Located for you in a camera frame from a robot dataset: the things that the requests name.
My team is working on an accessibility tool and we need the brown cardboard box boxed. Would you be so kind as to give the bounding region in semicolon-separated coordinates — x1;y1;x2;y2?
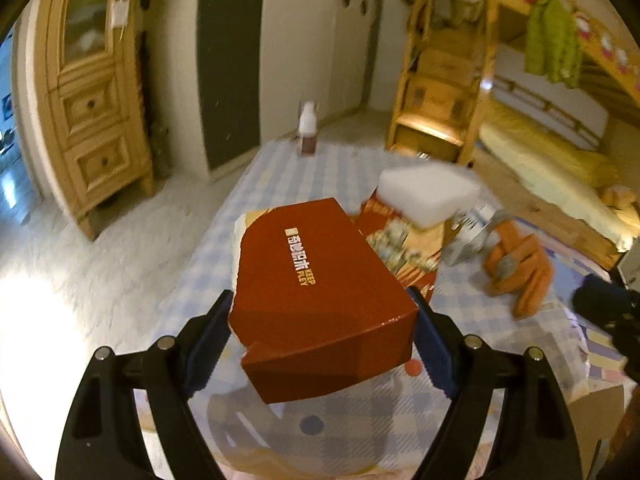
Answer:
567;384;627;472

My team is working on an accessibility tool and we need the red printed packaging sheet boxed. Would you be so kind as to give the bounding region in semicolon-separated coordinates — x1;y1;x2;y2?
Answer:
357;197;446;302

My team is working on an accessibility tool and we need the grey garment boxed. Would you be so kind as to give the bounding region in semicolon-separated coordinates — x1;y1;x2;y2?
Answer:
435;0;487;27

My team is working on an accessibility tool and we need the wooden stair drawer unit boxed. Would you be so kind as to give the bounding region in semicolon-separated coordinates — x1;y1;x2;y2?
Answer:
387;0;493;166

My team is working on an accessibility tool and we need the red cardboard box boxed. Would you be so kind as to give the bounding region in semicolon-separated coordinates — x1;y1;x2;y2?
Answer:
229;198;420;405

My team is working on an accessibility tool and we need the yellow bedding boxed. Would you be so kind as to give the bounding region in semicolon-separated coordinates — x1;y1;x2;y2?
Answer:
479;104;640;247

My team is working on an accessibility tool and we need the wooden bunk bed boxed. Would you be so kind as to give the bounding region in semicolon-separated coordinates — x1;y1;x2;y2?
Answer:
387;0;640;272

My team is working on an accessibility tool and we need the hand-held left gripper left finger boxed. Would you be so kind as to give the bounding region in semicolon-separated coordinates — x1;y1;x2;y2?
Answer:
55;290;236;480

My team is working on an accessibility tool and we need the white foam block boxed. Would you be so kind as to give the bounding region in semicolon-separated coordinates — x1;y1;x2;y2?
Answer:
376;162;482;229

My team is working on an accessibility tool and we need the green puffer jacket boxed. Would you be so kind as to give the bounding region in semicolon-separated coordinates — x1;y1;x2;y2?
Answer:
524;0;584;89

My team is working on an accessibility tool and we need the tan plush toy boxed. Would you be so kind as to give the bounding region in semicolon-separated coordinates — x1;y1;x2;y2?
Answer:
600;185;634;209

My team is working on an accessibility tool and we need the white capped brown bottle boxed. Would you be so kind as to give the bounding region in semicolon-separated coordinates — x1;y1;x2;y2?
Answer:
297;101;321;157

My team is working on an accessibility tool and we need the tall wooden cabinet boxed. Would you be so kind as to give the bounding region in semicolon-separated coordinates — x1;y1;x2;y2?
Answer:
25;0;156;241

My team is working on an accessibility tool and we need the silver foil package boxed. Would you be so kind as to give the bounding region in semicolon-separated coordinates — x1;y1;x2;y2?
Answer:
442;205;512;267

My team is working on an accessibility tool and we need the white wardrobe with round holes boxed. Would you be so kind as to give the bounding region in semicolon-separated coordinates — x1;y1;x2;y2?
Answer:
197;0;386;171

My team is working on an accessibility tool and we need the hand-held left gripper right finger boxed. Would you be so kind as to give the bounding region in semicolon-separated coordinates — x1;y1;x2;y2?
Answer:
405;287;583;480

